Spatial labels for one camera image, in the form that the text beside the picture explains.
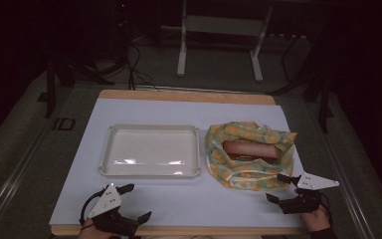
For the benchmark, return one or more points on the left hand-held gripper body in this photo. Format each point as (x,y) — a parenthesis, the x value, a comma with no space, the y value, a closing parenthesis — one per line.
(106,202)

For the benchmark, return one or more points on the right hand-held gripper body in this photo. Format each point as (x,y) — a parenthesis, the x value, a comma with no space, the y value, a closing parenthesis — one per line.
(313,182)

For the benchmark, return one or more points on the yellow green patterned cloth bag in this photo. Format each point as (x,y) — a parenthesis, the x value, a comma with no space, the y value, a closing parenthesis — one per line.
(248,174)

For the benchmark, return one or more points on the pink sausage roll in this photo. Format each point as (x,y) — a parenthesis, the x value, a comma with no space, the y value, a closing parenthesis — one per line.
(250,149)

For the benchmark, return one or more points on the white plastic tray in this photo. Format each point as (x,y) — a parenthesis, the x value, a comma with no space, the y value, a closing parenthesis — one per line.
(152,151)

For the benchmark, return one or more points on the person's left hand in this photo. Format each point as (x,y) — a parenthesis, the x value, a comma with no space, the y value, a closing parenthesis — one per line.
(86,230)

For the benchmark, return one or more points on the person's right hand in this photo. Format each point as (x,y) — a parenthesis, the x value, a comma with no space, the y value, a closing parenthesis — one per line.
(315,220)

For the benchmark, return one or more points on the white paper sheet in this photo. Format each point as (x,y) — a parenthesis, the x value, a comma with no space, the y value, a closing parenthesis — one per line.
(185,202)

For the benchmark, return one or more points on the black stand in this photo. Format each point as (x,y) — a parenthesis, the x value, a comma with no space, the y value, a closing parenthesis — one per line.
(50,93)
(325,99)

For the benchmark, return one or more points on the wooden table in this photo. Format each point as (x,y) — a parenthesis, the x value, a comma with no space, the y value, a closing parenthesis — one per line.
(185,96)

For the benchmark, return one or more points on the white metal stand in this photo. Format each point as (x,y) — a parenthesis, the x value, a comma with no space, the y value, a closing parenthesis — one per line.
(224,25)

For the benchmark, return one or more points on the metal floor rail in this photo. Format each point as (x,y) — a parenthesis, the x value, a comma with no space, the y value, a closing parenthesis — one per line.
(348,186)
(10,187)

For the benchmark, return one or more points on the black floor bracket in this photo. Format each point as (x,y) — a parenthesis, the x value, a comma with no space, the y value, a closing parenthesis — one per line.
(54,123)

